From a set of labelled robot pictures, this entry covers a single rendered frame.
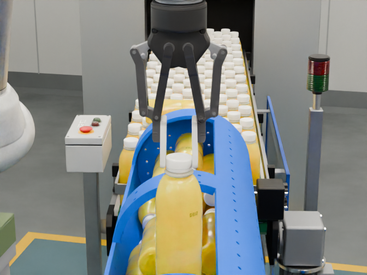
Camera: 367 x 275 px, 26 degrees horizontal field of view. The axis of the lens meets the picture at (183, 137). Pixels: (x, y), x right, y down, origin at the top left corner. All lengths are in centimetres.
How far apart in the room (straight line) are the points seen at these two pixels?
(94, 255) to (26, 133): 69
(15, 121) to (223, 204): 52
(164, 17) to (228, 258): 41
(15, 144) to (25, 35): 486
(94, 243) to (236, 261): 112
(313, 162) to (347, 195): 219
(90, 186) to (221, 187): 83
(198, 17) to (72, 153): 115
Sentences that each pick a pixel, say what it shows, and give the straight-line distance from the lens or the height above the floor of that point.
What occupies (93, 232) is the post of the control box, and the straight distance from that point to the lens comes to 232.
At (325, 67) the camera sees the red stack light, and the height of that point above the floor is 123.
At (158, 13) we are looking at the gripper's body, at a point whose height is 161.
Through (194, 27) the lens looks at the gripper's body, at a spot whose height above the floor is 159.
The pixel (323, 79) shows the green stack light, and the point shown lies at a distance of 233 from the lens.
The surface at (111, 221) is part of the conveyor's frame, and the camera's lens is 215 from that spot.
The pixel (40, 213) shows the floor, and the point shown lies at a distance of 436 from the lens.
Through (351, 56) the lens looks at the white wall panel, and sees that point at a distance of 605.
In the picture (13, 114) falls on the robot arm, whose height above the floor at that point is 129.
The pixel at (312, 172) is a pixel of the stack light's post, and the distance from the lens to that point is 243.
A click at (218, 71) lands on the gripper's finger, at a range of 108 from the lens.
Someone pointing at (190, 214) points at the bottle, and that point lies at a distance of 113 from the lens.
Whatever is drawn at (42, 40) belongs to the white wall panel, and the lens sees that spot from 653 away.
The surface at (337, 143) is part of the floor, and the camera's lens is 542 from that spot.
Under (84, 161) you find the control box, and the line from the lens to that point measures 215.
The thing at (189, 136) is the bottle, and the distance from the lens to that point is 188.
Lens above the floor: 180
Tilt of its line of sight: 19 degrees down
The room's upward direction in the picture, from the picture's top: straight up
